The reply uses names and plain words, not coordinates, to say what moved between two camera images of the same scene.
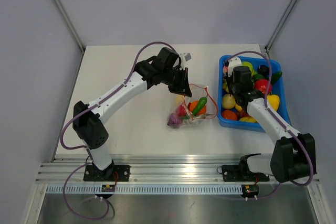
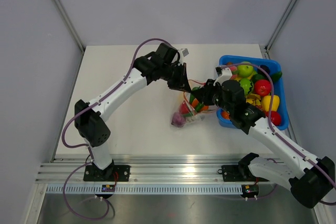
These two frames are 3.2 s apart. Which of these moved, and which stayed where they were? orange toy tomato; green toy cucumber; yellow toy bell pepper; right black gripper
Moved: right black gripper
Stayed: green toy cucumber; yellow toy bell pepper; orange toy tomato
